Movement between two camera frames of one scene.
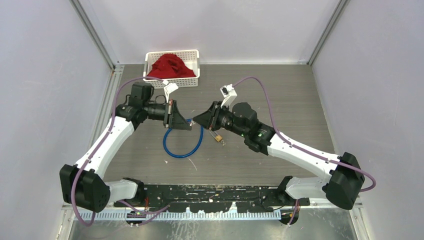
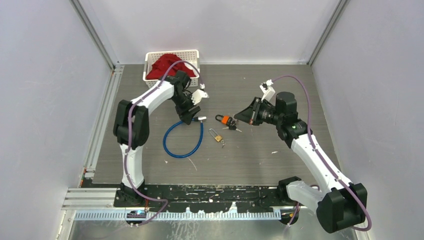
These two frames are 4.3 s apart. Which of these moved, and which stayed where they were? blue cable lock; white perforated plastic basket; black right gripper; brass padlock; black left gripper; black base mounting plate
Moved: black left gripper; black right gripper
Stayed: blue cable lock; white perforated plastic basket; black base mounting plate; brass padlock
